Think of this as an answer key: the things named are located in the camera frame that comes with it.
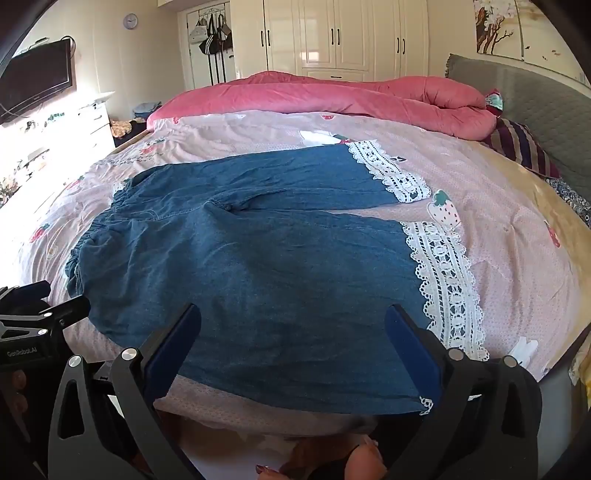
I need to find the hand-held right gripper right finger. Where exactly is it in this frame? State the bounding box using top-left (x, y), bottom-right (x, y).
top-left (385, 304), bottom-right (543, 480)

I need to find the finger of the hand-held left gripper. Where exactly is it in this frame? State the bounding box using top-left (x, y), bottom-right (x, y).
top-left (30, 294), bottom-right (92, 334)

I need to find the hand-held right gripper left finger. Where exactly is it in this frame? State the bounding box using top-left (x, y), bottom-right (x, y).
top-left (46, 302), bottom-right (204, 480)

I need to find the blue denim pants lace trim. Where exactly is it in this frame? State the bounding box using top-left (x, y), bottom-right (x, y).
top-left (65, 139), bottom-right (490, 415)

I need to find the person's left hand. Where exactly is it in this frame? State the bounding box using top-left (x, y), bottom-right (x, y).
top-left (0, 368), bottom-right (33, 418)

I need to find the person's right hand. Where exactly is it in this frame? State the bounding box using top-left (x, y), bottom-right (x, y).
top-left (255, 436), bottom-right (389, 480)

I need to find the pink strawberry printed blanket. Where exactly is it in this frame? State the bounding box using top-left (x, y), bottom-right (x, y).
top-left (0, 108), bottom-right (591, 437)

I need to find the white dresser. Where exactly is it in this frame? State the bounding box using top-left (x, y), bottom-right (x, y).
top-left (0, 92), bottom-right (116, 185)

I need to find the yellow floral cloth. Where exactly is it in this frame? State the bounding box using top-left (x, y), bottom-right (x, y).
top-left (110, 117), bottom-right (137, 139)

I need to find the dark floral pillow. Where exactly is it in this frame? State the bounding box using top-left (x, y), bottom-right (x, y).
top-left (547, 178), bottom-right (591, 222)

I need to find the striped pillow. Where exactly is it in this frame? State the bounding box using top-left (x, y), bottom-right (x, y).
top-left (480, 117), bottom-right (561, 180)

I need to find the black flat television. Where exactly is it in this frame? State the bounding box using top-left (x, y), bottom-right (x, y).
top-left (0, 38), bottom-right (75, 125)

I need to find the pink quilt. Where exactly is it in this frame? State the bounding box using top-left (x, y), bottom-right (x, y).
top-left (147, 71), bottom-right (499, 140)

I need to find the white door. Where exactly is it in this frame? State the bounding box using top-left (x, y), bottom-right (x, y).
top-left (185, 8), bottom-right (237, 92)

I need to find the grey padded headboard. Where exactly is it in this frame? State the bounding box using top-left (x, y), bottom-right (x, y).
top-left (444, 54), bottom-right (591, 204)

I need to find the black hanging bag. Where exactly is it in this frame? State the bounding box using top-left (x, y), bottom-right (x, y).
top-left (198, 16), bottom-right (223, 57)

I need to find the grey hanging bag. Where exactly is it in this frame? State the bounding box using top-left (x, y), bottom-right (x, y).
top-left (217, 14), bottom-right (234, 51)

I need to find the cream wardrobe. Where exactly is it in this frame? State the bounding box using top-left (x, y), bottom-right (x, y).
top-left (229, 0), bottom-right (476, 81)

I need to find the blossom wall painting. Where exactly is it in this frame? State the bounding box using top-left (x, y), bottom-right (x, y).
top-left (473, 0), bottom-right (583, 75)

